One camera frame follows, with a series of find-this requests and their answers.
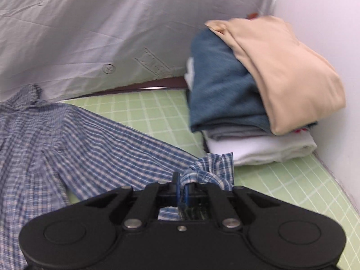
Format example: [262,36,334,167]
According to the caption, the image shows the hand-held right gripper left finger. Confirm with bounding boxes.
[81,171,180,230]

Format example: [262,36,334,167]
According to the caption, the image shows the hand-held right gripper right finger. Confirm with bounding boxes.
[184,182,282,230]

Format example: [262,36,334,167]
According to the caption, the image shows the blue plaid shirt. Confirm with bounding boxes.
[0,84,235,270]

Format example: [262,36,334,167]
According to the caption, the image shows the stack of folded clothes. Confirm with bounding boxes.
[184,57,318,167]

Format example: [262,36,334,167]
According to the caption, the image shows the folded grey garment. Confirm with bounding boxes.
[207,125,272,142]

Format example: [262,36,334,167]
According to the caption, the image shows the green grid mat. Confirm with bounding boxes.
[55,88,360,270]

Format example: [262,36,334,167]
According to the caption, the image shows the folded blue garment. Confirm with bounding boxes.
[189,29,318,133]

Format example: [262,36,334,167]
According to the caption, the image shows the folded beige garment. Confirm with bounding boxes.
[204,16,346,136]

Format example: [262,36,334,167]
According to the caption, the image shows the grey printed bed sheet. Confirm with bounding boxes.
[0,0,283,102]

